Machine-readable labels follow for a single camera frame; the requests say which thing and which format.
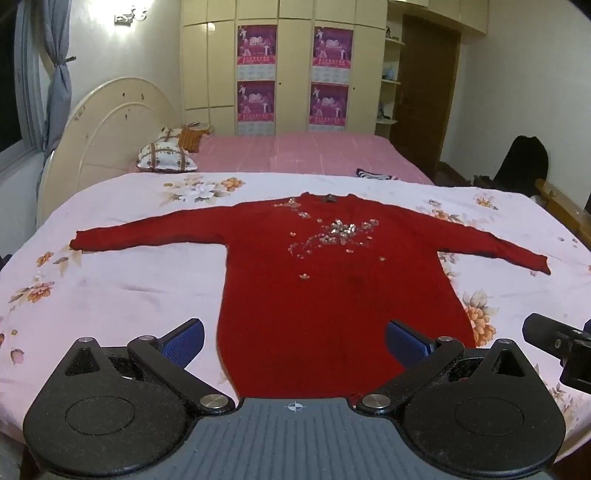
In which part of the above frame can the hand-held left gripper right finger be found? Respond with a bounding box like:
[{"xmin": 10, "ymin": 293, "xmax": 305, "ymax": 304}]
[{"xmin": 356, "ymin": 319, "xmax": 533, "ymax": 415}]

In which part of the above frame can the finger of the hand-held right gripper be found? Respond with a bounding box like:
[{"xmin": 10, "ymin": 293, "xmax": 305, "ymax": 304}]
[{"xmin": 522, "ymin": 313, "xmax": 586, "ymax": 366}]

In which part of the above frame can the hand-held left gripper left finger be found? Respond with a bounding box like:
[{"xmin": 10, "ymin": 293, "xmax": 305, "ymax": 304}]
[{"xmin": 59, "ymin": 318, "xmax": 234, "ymax": 414}]

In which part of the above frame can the red sequined sweater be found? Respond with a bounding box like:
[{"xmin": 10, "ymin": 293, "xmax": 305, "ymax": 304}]
[{"xmin": 69, "ymin": 193, "xmax": 553, "ymax": 400}]

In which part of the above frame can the floral white bed sheet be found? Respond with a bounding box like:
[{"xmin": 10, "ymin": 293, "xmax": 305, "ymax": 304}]
[{"xmin": 0, "ymin": 172, "xmax": 591, "ymax": 463}]

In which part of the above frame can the striped dark cloth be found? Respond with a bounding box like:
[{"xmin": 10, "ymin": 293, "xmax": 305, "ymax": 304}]
[{"xmin": 355, "ymin": 168, "xmax": 400, "ymax": 181}]

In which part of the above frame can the black chair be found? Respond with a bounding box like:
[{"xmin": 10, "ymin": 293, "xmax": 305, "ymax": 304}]
[{"xmin": 491, "ymin": 135, "xmax": 550, "ymax": 191}]

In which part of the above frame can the large patterned pillow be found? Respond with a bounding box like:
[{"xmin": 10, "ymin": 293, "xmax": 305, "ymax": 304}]
[{"xmin": 137, "ymin": 140, "xmax": 199, "ymax": 174}]

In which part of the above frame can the orange cushion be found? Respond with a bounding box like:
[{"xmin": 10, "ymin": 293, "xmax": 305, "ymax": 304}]
[{"xmin": 178, "ymin": 122, "xmax": 214, "ymax": 153}]

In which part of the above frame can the pink bed sheet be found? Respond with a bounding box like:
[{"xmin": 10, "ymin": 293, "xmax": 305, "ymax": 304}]
[{"xmin": 191, "ymin": 132, "xmax": 435, "ymax": 186}]

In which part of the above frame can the cream round headboard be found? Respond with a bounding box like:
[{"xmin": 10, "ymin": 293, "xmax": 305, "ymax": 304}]
[{"xmin": 37, "ymin": 77, "xmax": 184, "ymax": 228}]

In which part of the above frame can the brown wooden door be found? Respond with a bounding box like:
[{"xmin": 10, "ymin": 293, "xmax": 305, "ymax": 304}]
[{"xmin": 390, "ymin": 14, "xmax": 463, "ymax": 184}]

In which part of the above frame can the cream corner shelf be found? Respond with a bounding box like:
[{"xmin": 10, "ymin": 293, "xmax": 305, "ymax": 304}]
[{"xmin": 375, "ymin": 25, "xmax": 406, "ymax": 136}]

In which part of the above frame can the grey blue curtain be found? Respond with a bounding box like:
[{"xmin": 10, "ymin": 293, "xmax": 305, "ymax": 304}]
[{"xmin": 14, "ymin": 0, "xmax": 77, "ymax": 154}]

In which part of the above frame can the cream wardrobe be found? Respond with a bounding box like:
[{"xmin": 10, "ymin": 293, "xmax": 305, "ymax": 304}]
[{"xmin": 180, "ymin": 0, "xmax": 389, "ymax": 137}]

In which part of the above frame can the window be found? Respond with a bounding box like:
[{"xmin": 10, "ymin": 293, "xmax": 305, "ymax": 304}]
[{"xmin": 0, "ymin": 0, "xmax": 34, "ymax": 155}]

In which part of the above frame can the cream overhead cabinet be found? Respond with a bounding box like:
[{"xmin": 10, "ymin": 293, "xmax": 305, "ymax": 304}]
[{"xmin": 387, "ymin": 0, "xmax": 491, "ymax": 34}]

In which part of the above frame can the wooden bed frame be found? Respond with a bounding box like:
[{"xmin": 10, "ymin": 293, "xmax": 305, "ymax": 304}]
[{"xmin": 534, "ymin": 179, "xmax": 591, "ymax": 252}]

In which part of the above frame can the purple wall poster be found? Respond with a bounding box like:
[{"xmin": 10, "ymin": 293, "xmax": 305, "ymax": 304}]
[
  {"xmin": 308, "ymin": 83, "xmax": 350, "ymax": 138},
  {"xmin": 312, "ymin": 26, "xmax": 354, "ymax": 84},
  {"xmin": 237, "ymin": 24, "xmax": 278, "ymax": 80},
  {"xmin": 236, "ymin": 80, "xmax": 277, "ymax": 136}
]

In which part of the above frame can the wall lamp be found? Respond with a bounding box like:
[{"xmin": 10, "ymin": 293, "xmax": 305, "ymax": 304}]
[{"xmin": 114, "ymin": 6, "xmax": 148, "ymax": 27}]

